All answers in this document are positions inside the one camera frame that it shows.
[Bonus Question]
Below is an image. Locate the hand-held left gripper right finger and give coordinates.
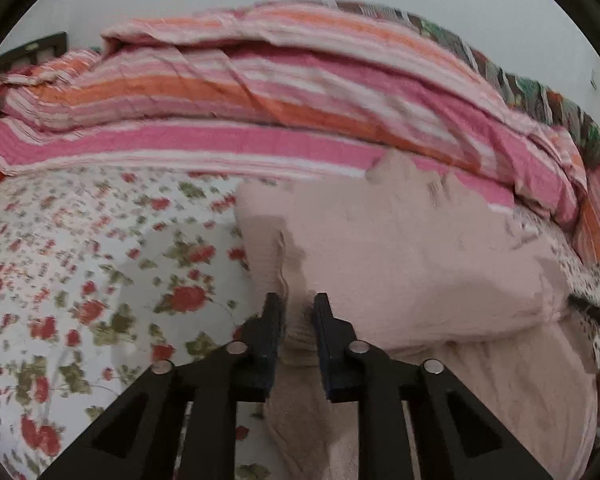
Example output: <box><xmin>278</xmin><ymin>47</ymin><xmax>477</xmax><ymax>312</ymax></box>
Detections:
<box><xmin>312</xmin><ymin>292</ymin><xmax>553</xmax><ymax>480</ymax></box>

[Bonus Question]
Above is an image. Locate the dark wooden headboard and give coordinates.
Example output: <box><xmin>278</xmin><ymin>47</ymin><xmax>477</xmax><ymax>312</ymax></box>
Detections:
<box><xmin>0</xmin><ymin>31</ymin><xmax>68</xmax><ymax>121</ymax></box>

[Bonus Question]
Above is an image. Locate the floral bedsheet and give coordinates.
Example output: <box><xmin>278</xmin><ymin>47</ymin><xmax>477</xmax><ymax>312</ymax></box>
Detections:
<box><xmin>0</xmin><ymin>165</ymin><xmax>600</xmax><ymax>480</ymax></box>

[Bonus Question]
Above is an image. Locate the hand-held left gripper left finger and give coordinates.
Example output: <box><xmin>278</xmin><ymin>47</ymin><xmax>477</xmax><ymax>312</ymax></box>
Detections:
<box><xmin>37</xmin><ymin>292</ymin><xmax>287</xmax><ymax>480</ymax></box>

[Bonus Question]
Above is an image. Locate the pink orange striped quilt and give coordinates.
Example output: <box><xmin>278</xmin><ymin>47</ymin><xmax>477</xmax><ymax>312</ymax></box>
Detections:
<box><xmin>0</xmin><ymin>0</ymin><xmax>600</xmax><ymax>266</ymax></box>

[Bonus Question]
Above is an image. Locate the pink knitted sweater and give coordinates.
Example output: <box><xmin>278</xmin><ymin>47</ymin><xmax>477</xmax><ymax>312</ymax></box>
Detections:
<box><xmin>234</xmin><ymin>149</ymin><xmax>600</xmax><ymax>480</ymax></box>

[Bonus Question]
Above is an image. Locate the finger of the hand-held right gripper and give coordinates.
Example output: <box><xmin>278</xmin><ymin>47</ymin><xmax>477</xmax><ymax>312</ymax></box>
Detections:
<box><xmin>567</xmin><ymin>294</ymin><xmax>600</xmax><ymax>338</ymax></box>

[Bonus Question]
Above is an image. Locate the dark patterned blanket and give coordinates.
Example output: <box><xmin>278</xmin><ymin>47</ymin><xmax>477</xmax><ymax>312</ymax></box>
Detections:
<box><xmin>330</xmin><ymin>0</ymin><xmax>600</xmax><ymax>171</ymax></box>

